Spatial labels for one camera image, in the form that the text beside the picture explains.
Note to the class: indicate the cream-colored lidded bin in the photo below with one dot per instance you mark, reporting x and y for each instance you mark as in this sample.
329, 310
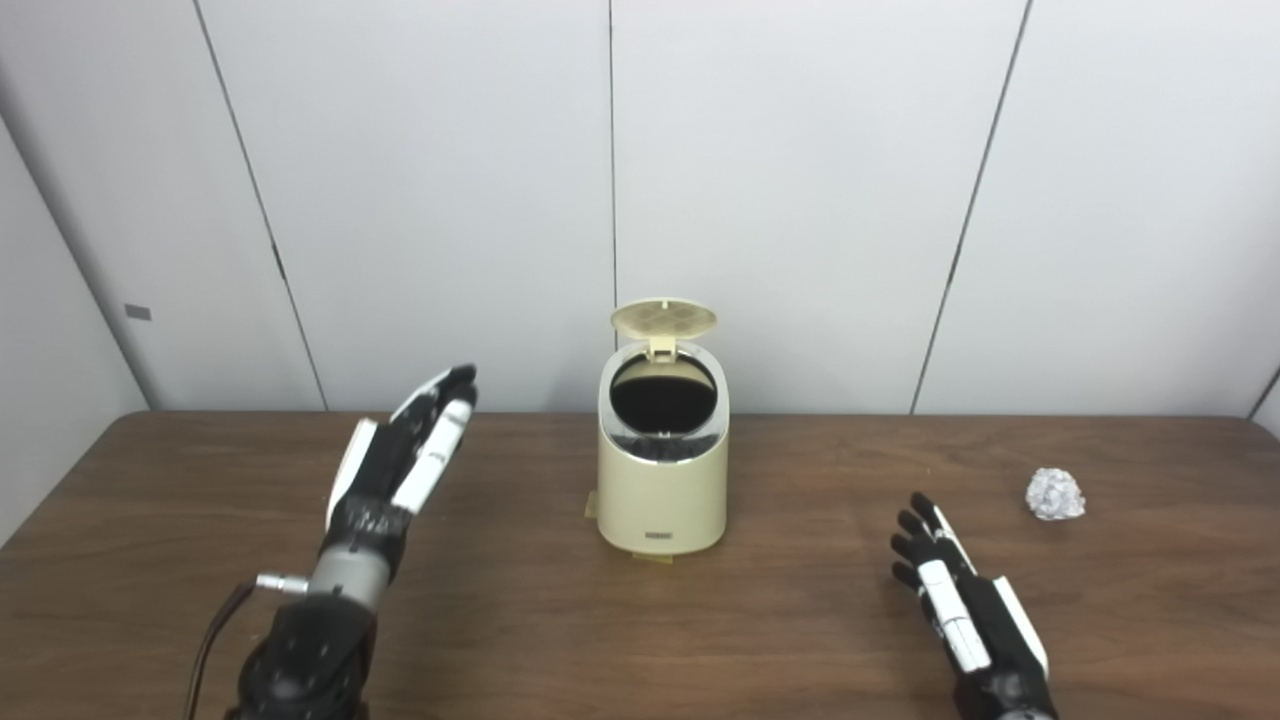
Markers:
662, 495

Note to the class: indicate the white and black left hand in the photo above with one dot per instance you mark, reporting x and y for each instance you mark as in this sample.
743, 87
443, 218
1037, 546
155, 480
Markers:
385, 480

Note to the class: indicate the white and black right hand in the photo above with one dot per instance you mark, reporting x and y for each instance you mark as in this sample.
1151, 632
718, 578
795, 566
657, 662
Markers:
975, 625

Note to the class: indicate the wide yellow tape piece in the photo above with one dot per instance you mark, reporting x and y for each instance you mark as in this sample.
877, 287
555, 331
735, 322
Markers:
654, 556

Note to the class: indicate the white paper ball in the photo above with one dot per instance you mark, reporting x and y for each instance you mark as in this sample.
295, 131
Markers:
1055, 494

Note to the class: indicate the narrow yellow tape piece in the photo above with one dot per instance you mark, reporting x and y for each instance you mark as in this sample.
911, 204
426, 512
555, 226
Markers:
591, 505

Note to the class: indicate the grey wall label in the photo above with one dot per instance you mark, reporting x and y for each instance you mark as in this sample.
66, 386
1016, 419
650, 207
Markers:
138, 312

